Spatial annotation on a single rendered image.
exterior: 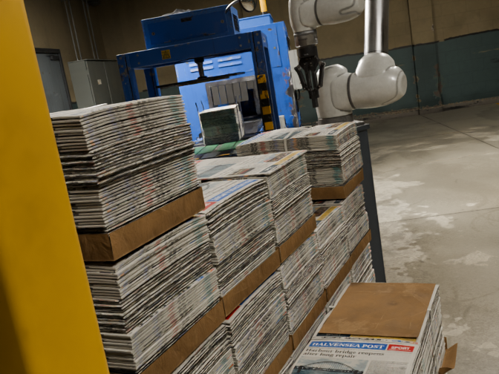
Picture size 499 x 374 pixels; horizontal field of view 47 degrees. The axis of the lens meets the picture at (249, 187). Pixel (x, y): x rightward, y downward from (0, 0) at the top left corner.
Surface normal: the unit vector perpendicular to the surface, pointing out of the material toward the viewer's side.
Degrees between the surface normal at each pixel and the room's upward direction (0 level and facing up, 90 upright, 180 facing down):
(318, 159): 90
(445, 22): 90
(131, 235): 93
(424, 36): 90
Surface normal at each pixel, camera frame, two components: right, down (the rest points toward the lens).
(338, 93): -0.47, 0.20
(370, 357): -0.17, -0.96
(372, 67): -0.48, -0.21
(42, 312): 0.90, -0.07
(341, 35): -0.08, 0.21
